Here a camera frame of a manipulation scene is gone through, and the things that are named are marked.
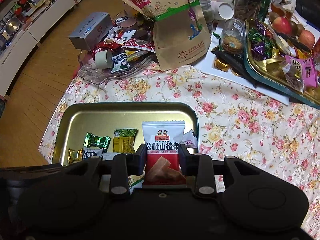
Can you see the large kraft paper snack bag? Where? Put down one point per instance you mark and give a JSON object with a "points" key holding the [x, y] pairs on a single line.
{"points": [[180, 32]]}

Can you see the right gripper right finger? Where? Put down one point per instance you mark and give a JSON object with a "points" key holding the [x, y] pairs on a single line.
{"points": [[189, 163]]}

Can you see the small glass cookie jar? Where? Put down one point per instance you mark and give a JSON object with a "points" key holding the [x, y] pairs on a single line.
{"points": [[232, 39]]}

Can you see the white jar lid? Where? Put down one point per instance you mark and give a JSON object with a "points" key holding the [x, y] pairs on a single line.
{"points": [[225, 11]]}

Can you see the red snack packet in dish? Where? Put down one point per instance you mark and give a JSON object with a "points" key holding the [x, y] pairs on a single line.
{"points": [[110, 43]]}

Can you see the dark green candy packet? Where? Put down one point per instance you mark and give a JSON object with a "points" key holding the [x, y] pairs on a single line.
{"points": [[92, 140]]}

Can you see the clear glass dish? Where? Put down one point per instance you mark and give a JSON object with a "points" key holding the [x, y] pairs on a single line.
{"points": [[90, 73]]}

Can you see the green drink can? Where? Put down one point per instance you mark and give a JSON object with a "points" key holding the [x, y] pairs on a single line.
{"points": [[263, 10]]}

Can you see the gold tray with snacks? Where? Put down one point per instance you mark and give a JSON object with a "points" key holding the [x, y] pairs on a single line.
{"points": [[258, 70]]}

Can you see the grey cardboard box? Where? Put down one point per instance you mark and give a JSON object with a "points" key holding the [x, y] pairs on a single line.
{"points": [[91, 31]]}

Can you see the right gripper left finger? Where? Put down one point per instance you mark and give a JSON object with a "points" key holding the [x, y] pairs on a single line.
{"points": [[137, 161]]}

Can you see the green pea snack packet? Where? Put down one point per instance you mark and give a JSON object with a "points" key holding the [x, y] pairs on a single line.
{"points": [[124, 139]]}

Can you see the floral tablecloth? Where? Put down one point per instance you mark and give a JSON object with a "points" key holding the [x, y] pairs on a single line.
{"points": [[280, 139]]}

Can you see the white tv cabinet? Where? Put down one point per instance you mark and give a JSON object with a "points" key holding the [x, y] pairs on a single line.
{"points": [[27, 39]]}

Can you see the gold candy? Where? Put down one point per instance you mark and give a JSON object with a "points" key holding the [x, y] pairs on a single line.
{"points": [[74, 155]]}

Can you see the empty gold tin tray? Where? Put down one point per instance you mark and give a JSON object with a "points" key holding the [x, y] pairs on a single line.
{"points": [[103, 118]]}

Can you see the red apple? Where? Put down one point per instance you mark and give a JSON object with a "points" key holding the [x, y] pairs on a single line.
{"points": [[307, 38], [282, 25]]}

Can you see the raisin packet in dish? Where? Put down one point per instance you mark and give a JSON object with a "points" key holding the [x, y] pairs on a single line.
{"points": [[120, 63]]}

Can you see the red white hawthorn packet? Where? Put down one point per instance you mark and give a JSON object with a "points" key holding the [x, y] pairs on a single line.
{"points": [[162, 139]]}

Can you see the blue white raisin packet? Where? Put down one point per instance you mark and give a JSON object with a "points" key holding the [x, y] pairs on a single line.
{"points": [[88, 153]]}

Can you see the white tape roll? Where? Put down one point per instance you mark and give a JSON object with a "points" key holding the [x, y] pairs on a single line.
{"points": [[103, 59]]}

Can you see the pink snack packet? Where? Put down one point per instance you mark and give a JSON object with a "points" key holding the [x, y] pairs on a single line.
{"points": [[300, 73]]}

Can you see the large glass jar brown lid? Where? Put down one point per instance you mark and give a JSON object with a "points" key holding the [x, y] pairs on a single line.
{"points": [[246, 9]]}

